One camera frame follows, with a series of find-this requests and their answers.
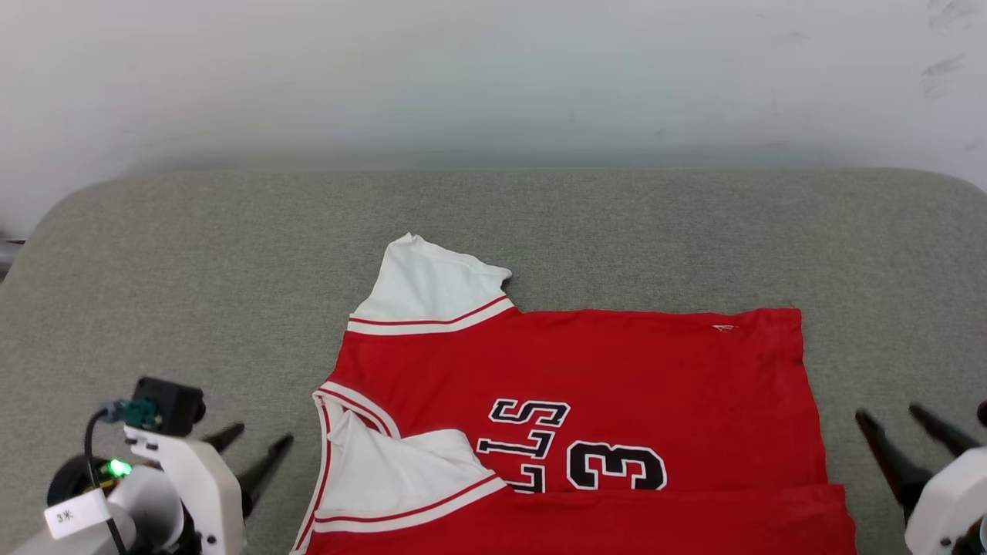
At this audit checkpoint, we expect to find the white paper label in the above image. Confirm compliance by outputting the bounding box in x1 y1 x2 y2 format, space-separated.
44 489 111 540

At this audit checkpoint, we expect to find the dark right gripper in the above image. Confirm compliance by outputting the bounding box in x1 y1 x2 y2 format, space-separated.
854 402 987 555

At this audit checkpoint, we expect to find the red and white basketball jersey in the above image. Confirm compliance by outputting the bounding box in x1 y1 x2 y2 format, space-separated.
291 233 858 555

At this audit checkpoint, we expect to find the camera cable with teal connector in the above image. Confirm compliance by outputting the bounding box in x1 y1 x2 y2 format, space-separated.
83 399 160 555

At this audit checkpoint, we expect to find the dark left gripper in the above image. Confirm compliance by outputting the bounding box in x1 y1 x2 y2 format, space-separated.
46 422 295 555

